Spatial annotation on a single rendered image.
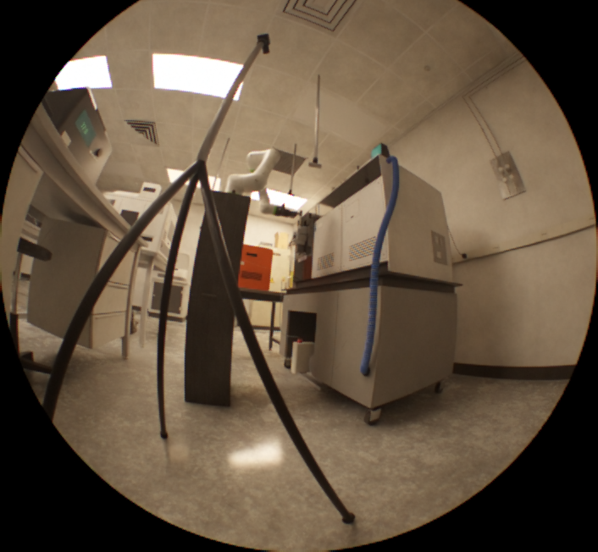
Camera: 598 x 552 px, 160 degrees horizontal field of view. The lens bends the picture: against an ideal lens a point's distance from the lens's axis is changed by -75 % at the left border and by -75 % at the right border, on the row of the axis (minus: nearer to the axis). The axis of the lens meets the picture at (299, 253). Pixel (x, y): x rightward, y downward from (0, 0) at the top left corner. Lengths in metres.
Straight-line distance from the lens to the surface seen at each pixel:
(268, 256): 2.13
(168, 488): 0.75
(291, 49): 2.40
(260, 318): 4.85
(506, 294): 1.91
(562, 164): 2.12
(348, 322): 1.10
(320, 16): 2.25
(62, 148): 0.80
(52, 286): 1.42
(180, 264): 5.04
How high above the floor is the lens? 0.57
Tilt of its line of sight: 15 degrees up
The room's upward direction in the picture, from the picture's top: 4 degrees clockwise
